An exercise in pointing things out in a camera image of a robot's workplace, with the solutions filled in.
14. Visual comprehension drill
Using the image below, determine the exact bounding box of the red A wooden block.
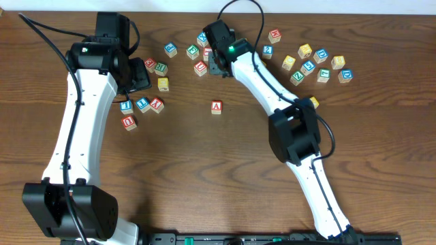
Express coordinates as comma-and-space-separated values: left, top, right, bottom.
211, 101, 222, 114

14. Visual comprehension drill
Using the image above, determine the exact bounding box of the blue 2 wooden block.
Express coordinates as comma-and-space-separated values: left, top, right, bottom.
262, 45, 273, 59

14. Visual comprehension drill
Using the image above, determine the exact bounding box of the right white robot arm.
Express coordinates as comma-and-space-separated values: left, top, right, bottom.
211, 38, 358, 244

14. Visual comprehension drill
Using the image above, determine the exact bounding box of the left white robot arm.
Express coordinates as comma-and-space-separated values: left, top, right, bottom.
22, 36, 150, 244

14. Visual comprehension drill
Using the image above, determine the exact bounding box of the red U block centre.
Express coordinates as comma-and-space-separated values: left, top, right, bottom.
193, 61, 207, 77

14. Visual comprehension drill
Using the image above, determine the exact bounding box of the red block beside F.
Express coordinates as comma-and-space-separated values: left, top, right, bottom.
203, 47, 212, 62

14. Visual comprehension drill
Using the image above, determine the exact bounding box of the green R wooden block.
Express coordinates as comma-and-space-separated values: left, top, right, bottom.
155, 62, 168, 77

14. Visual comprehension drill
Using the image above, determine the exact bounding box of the yellow block near R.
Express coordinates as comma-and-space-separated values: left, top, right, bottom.
157, 78, 169, 92

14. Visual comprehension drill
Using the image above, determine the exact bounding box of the green F wooden block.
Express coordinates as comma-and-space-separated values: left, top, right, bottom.
187, 44, 200, 60

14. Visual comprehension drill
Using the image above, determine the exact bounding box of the blue X wooden block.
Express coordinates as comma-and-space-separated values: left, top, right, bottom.
197, 32, 208, 48

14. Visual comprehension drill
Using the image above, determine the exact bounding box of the blue L wooden block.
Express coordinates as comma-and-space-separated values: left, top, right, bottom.
120, 100, 134, 114

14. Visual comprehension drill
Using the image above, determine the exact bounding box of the red Y wooden block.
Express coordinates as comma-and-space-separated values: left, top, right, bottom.
150, 97, 164, 114

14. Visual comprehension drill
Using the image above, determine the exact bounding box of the red U wooden block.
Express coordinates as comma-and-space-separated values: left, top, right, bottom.
121, 115, 137, 131

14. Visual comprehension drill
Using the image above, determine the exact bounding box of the blue P wooden block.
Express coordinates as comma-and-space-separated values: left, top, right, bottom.
164, 42, 177, 58

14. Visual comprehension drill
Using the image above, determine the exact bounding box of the red H wooden block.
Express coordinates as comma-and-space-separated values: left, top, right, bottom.
268, 29, 282, 44

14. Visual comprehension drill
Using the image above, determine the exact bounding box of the yellow block right row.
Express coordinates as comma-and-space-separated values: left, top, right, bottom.
282, 55, 296, 71

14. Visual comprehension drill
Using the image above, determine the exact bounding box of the green Z wooden block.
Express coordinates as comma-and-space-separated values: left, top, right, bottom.
290, 71, 305, 86

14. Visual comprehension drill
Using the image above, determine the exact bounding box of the yellow block upper right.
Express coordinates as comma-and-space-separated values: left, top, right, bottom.
298, 44, 312, 59

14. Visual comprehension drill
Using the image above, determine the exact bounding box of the blue 5 wooden block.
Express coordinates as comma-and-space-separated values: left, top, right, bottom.
300, 61, 316, 76

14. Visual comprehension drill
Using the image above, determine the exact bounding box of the yellow block lower right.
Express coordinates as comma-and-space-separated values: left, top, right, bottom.
309, 97, 320, 109

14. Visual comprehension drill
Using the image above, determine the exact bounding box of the blue D wooden block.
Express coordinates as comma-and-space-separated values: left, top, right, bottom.
313, 48, 328, 64

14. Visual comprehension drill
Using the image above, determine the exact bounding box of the green 7 wooden block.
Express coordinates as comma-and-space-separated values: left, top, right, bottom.
317, 68, 330, 83

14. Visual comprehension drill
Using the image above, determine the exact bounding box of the yellow 8 wooden block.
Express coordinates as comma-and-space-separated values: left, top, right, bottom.
331, 56, 346, 70

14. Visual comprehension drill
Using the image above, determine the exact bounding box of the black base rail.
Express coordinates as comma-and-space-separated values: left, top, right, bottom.
60, 231, 402, 245

